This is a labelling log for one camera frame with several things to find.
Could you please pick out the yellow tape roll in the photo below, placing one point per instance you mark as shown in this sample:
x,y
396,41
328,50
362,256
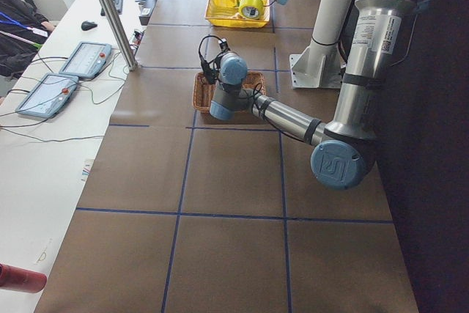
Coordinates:
x,y
251,9

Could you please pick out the yellow plastic basket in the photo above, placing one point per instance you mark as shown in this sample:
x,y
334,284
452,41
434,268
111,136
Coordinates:
x,y
218,12

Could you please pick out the brown wicker basket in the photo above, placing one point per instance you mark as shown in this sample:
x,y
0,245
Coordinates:
x,y
203,91

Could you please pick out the toy croissant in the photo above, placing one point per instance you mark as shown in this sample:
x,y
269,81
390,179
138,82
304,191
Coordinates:
x,y
236,16

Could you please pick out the white mounting pillar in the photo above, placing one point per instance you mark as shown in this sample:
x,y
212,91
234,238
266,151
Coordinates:
x,y
319,66

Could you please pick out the black computer mouse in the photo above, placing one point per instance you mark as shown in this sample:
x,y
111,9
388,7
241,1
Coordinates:
x,y
88,25

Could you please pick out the far teach pendant tablet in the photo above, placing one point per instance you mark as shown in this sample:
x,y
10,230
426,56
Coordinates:
x,y
87,60

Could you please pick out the teach pendant tablet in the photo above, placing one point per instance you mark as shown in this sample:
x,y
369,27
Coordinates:
x,y
49,96
87,60

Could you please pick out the near teach pendant tablet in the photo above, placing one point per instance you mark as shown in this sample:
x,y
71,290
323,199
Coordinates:
x,y
49,96

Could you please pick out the seated person dark jacket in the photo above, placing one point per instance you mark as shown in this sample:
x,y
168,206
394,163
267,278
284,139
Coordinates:
x,y
23,29

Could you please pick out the red cylinder bottle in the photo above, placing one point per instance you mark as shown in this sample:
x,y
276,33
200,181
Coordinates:
x,y
21,280

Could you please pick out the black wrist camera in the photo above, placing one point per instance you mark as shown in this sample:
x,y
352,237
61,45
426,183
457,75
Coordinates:
x,y
212,68

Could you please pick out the aluminium frame post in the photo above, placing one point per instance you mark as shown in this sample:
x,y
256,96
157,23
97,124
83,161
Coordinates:
x,y
119,33

